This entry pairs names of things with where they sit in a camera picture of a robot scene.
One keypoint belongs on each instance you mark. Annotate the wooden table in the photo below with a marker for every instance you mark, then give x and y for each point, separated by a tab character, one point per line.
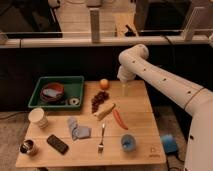
136	113

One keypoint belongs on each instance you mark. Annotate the silver metal mug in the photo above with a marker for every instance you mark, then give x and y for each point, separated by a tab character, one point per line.
28	147

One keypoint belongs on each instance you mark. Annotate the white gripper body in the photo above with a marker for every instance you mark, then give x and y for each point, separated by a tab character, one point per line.
124	75

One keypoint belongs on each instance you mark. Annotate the silver fork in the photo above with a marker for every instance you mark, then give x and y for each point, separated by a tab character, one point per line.
101	145

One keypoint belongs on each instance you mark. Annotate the red bowl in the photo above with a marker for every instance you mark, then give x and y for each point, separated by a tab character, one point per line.
52	92

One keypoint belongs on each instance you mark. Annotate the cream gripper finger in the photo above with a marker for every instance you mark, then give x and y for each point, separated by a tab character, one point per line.
125	89

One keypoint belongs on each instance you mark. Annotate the blue folded cloth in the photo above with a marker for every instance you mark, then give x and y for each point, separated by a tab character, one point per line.
77	131

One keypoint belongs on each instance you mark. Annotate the purple grapes bunch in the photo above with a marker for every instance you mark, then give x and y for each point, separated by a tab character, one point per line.
99	99

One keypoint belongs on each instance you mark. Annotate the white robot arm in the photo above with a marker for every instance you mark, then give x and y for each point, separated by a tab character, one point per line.
196	100

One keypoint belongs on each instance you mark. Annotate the orange apple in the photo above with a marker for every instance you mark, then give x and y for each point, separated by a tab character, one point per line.
104	84

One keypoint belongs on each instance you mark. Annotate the tape roll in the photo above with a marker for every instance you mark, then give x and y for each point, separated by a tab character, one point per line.
73	101

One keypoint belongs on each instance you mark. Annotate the green plastic tray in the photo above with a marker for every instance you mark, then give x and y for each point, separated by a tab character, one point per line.
73	87

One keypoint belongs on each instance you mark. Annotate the blue device on floor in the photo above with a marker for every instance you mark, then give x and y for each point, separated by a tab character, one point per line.
169	144

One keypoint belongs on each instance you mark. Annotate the red chili pepper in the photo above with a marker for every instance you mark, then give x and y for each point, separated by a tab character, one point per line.
119	119

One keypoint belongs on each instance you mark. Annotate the blue small cup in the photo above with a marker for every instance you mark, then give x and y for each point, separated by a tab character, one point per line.
128	143

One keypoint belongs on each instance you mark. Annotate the white paper cup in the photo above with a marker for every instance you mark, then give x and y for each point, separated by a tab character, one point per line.
37	116

